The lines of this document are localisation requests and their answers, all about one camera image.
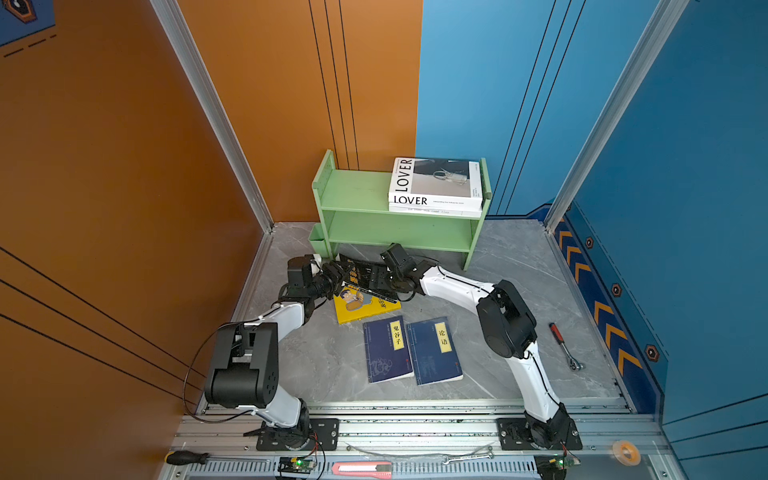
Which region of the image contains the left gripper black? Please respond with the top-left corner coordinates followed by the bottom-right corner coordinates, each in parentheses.
top-left (306, 261), bottom-right (353, 303)

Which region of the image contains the black book with gold title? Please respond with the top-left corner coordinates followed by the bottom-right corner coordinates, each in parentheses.
top-left (334, 254), bottom-right (400, 302)

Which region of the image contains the white LOVER magazine book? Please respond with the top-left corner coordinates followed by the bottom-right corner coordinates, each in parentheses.
top-left (388, 157), bottom-right (484, 211)

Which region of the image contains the white book with brown blocks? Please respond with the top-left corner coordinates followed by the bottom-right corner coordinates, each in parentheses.
top-left (388, 203), bottom-right (482, 219)

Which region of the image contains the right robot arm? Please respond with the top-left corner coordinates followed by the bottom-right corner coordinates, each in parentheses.
top-left (373, 243), bottom-right (583, 450)

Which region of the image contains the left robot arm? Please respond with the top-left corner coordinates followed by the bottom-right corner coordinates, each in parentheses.
top-left (204, 255), bottom-right (350, 442)

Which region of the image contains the yellow book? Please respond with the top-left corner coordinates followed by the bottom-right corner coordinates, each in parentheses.
top-left (333, 286), bottom-right (401, 325)

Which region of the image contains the green wooden two-tier shelf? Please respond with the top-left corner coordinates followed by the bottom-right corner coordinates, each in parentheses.
top-left (310, 150), bottom-right (492, 270)

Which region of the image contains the dark blue book left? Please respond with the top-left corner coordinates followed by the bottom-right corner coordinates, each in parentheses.
top-left (363, 316), bottom-right (414, 383)

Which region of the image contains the dark blue book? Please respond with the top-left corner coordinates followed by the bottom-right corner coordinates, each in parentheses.
top-left (405, 317), bottom-right (463, 386)
top-left (363, 316), bottom-right (414, 383)

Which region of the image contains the dark blue book right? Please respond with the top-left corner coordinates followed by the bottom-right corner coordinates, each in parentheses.
top-left (405, 317), bottom-right (463, 386)

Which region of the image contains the red utility knife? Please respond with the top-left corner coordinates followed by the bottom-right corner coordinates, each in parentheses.
top-left (331, 461), bottom-right (393, 480)

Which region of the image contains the silver open-end wrench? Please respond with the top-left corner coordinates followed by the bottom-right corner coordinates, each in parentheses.
top-left (443, 446), bottom-right (494, 465)

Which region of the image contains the left green circuit board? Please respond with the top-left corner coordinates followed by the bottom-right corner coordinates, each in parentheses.
top-left (277, 456), bottom-right (319, 479)

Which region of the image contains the green circuit board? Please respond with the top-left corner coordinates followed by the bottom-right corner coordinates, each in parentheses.
top-left (277, 456), bottom-right (319, 479)
top-left (534, 456), bottom-right (581, 480)

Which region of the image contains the right green circuit board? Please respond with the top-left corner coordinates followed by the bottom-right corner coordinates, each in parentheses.
top-left (534, 456), bottom-right (581, 480)

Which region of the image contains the roll of clear tape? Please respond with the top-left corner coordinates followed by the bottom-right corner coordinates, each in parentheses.
top-left (612, 440), bottom-right (642, 467)

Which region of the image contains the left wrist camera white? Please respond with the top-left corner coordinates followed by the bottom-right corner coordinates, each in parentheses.
top-left (306, 254), bottom-right (322, 273)

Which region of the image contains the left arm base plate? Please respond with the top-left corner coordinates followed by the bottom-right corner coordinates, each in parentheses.
top-left (256, 417), bottom-right (340, 452)

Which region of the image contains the aluminium rail frame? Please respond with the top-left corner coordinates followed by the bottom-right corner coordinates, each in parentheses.
top-left (160, 398), bottom-right (684, 479)

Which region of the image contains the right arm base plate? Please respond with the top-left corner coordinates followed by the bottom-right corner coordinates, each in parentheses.
top-left (496, 417), bottom-right (583, 451)

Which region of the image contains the black handled screwdriver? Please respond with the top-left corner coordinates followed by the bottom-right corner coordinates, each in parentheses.
top-left (164, 450), bottom-right (209, 466)

